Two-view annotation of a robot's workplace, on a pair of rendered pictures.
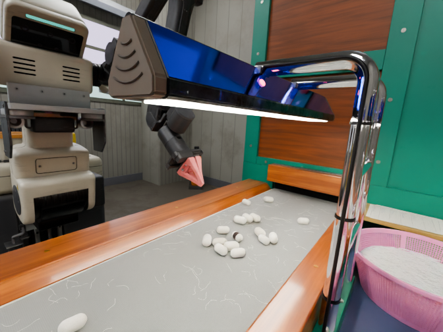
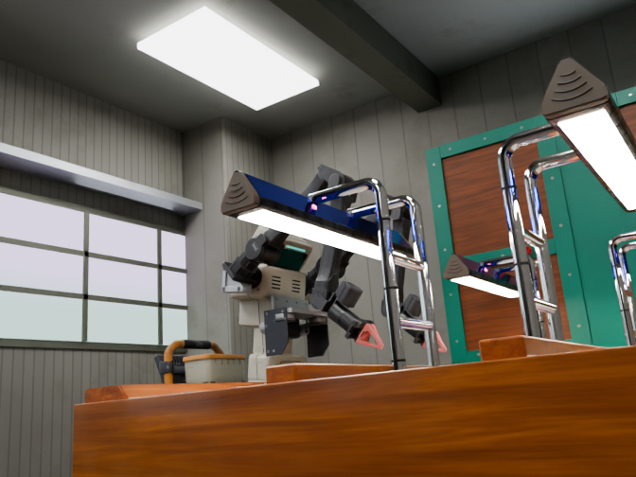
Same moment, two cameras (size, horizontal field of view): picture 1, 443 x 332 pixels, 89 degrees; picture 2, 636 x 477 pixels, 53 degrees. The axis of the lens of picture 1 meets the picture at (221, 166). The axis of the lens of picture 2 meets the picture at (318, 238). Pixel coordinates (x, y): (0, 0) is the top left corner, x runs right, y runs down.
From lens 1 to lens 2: 1.75 m
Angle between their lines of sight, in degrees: 26
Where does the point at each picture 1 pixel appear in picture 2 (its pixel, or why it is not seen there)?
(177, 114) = (416, 301)
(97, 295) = not seen: hidden behind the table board
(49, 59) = (287, 275)
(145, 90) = (465, 273)
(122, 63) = (451, 267)
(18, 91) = (277, 302)
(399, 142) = (589, 306)
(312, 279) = not seen: hidden behind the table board
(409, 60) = (572, 245)
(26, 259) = not seen: hidden behind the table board
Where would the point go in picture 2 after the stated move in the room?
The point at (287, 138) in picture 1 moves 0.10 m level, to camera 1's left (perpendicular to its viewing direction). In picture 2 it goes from (495, 324) to (470, 326)
